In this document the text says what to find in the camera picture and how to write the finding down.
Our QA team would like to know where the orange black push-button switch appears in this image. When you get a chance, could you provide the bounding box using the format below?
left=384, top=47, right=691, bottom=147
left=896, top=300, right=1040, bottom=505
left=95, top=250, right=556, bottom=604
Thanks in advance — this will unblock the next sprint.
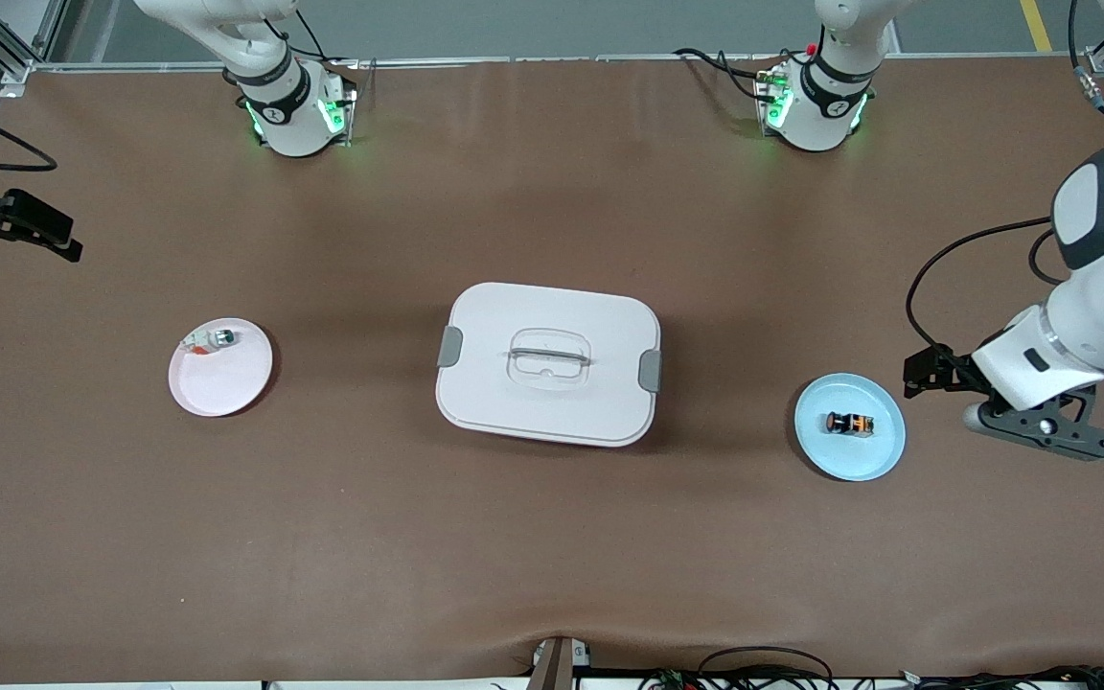
left=824, top=410, right=876, bottom=440

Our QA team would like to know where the white lidded storage box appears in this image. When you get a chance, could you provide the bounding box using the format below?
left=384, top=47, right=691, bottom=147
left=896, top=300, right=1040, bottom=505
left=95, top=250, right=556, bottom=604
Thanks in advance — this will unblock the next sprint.
left=434, top=281, right=663, bottom=449

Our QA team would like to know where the light blue round plate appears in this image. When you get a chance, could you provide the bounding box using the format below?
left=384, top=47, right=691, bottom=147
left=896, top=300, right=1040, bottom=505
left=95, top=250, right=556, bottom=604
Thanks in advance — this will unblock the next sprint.
left=793, top=372, right=908, bottom=483

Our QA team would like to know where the pale pink round plate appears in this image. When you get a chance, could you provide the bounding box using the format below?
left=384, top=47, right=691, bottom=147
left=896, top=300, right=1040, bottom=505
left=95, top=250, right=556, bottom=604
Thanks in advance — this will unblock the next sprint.
left=169, top=317, right=275, bottom=419

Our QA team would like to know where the brown table cover sheet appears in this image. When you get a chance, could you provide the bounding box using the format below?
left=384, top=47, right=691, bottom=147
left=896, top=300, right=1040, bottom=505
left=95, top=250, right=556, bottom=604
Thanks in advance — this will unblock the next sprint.
left=0, top=56, right=1104, bottom=683

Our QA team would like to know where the aluminium frame strut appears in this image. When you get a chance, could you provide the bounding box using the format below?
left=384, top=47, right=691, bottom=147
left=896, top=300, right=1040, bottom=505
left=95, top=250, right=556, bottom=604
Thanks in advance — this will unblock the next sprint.
left=0, top=0, right=70, bottom=87

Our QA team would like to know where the green white push-button switch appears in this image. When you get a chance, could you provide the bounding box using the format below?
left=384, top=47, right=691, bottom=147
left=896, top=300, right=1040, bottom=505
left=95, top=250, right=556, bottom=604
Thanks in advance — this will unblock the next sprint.
left=182, top=327, right=240, bottom=358

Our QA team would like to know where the black cable bundle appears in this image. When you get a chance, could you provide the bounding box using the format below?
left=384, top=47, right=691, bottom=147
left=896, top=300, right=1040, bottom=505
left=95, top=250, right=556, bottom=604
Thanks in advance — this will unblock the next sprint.
left=838, top=665, right=1104, bottom=690

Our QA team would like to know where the black looped cable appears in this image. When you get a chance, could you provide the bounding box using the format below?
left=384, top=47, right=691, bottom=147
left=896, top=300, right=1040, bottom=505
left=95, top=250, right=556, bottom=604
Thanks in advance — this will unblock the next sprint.
left=695, top=645, right=837, bottom=690

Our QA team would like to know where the black arm base cable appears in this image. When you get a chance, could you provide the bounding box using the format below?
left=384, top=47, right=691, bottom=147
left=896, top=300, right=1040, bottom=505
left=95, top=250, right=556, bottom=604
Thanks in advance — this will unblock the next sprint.
left=673, top=47, right=785, bottom=103

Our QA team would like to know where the metal table edge rail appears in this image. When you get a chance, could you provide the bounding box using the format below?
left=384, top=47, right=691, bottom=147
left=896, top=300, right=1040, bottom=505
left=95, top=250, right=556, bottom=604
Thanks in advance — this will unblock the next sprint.
left=30, top=54, right=1104, bottom=74

